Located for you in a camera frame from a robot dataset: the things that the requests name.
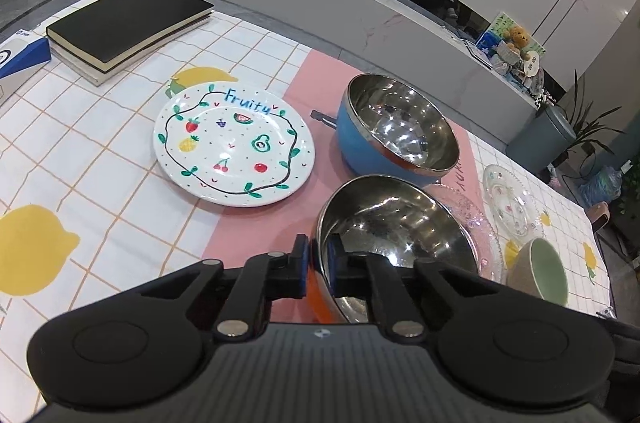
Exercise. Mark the grey trash bin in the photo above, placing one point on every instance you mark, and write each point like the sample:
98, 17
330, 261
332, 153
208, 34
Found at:
542, 140

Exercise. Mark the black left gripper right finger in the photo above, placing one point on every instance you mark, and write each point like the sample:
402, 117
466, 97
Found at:
372, 278

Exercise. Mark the green ceramic bowl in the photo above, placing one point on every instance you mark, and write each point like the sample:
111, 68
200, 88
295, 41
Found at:
537, 270

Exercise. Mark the large floor plant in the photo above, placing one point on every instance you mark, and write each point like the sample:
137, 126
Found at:
585, 127

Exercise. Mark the teddy bear toy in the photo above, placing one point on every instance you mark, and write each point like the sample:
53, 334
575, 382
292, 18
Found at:
516, 39

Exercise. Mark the clear glass plate small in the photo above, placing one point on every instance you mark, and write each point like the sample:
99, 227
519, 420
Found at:
512, 205

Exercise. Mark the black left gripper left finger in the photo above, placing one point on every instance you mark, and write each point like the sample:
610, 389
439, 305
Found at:
249, 291

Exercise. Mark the blue water bottle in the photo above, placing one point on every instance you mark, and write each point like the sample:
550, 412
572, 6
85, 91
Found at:
605, 186

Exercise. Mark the clear glass plate pink flowers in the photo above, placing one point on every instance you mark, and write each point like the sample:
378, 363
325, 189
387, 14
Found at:
487, 252

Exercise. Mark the blue steel bowl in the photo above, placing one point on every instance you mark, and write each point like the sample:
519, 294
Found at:
385, 126

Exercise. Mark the blue white box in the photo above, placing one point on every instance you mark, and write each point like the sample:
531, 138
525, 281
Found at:
21, 57

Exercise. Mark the white fruity ceramic plate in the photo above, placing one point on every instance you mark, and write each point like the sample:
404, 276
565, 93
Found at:
233, 145

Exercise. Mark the orange steel bowl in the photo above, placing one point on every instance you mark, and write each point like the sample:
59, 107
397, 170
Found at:
387, 216

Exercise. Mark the black notebook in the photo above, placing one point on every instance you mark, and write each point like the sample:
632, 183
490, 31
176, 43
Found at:
99, 40

